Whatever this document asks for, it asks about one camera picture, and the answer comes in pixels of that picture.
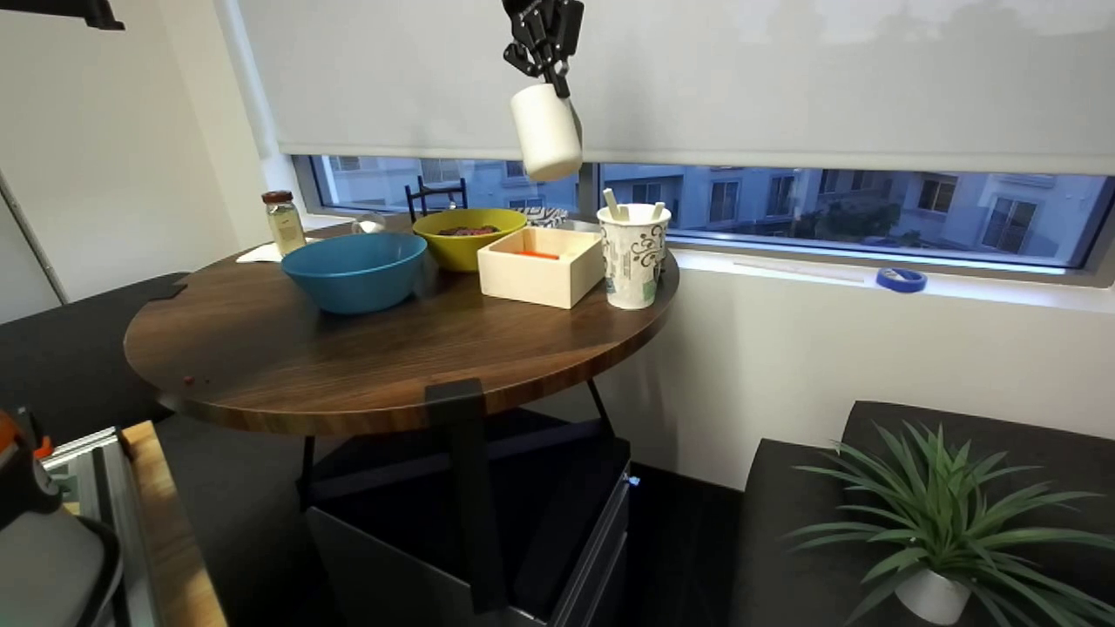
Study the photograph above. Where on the black metal wire stand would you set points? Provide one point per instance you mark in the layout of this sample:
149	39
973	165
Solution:
434	195

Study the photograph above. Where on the blue tape roll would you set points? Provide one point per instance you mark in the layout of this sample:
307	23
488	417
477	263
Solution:
899	281

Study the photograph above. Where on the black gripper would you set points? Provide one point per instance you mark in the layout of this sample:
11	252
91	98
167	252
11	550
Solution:
538	23

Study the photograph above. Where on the dark grey sofa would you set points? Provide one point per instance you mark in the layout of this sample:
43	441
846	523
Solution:
787	586

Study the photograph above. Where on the blue plastic bowl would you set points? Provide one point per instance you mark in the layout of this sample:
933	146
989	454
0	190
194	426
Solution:
362	273

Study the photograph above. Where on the yellow bowl with beads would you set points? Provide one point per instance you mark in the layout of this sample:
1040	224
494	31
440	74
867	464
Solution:
457	234

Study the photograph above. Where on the spice jar brown lid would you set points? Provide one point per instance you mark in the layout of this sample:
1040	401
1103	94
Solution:
285	217

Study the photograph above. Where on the light wooden box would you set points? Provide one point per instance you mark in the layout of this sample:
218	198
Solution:
543	264

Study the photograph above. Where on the green potted plant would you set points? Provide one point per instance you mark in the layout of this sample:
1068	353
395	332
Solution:
934	506

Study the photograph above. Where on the white roller blind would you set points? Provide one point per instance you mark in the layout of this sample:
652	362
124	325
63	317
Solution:
924	86

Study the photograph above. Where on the patterned paper cup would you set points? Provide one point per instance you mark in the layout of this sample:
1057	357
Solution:
632	248

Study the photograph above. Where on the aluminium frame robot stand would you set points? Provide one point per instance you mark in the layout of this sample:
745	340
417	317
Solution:
124	480

